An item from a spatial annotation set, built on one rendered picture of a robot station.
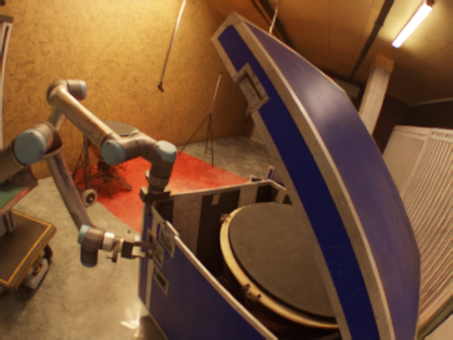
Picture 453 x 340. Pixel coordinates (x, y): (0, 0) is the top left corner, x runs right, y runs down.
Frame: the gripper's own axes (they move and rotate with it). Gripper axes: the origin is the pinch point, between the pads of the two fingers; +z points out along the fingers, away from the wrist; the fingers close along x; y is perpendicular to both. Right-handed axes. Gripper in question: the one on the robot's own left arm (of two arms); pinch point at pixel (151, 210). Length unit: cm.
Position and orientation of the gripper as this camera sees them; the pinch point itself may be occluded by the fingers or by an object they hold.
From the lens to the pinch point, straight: 106.2
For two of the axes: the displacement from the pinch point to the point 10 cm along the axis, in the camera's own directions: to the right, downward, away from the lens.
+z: -3.7, 8.2, 4.4
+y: 5.9, 5.7, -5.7
